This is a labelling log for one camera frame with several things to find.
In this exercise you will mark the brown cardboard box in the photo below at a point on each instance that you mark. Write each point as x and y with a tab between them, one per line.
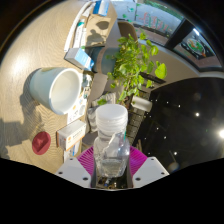
101	26

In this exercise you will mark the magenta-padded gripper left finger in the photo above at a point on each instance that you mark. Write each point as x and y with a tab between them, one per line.
75	171

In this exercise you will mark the white and orange tissue box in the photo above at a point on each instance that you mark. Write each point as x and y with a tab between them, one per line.
70	135

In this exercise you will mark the white printed leaflet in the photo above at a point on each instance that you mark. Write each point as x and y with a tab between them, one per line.
77	113

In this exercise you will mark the clear bottle with white cap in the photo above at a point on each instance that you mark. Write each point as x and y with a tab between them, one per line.
111	123

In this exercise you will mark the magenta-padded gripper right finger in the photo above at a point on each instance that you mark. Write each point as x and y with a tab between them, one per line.
150	170

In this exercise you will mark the small teal box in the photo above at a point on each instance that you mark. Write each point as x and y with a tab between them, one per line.
80	59

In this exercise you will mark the group of ceiling lights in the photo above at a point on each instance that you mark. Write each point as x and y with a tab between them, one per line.
221	133

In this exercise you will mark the flat round red coaster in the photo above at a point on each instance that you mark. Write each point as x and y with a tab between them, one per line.
41	143

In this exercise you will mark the green potted plant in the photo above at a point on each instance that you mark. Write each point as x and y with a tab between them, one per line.
131	66

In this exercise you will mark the framed colourful poster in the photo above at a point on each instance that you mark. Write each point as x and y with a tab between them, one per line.
198	45

